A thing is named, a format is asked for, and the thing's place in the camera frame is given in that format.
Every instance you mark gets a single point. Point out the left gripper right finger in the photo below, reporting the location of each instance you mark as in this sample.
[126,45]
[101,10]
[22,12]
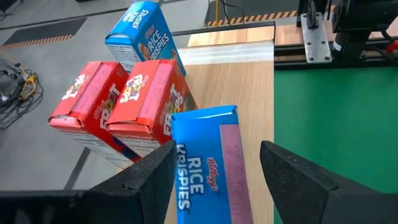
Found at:
[298,186]

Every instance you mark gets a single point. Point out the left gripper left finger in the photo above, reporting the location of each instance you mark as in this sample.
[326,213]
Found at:
[140,186]

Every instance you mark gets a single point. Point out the Rice Krispies cereal box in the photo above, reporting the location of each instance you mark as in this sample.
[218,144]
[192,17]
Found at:
[202,140]
[146,31]

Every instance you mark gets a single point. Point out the Froot Loops cereal box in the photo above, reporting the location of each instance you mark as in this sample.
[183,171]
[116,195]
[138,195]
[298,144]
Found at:
[90,93]
[146,93]

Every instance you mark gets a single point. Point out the wooden shelf with black legs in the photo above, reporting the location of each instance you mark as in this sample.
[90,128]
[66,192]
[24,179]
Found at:
[248,109]

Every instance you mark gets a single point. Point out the green table mat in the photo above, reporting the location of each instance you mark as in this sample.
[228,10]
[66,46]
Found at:
[326,109]

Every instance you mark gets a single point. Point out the yellow power plug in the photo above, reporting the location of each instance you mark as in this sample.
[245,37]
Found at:
[31,81]

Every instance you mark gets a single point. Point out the black floor mat striped edge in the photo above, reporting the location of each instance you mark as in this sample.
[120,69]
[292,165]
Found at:
[46,32]

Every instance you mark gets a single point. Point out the silver aluminium bracket plate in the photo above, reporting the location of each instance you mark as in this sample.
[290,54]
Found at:
[315,40]

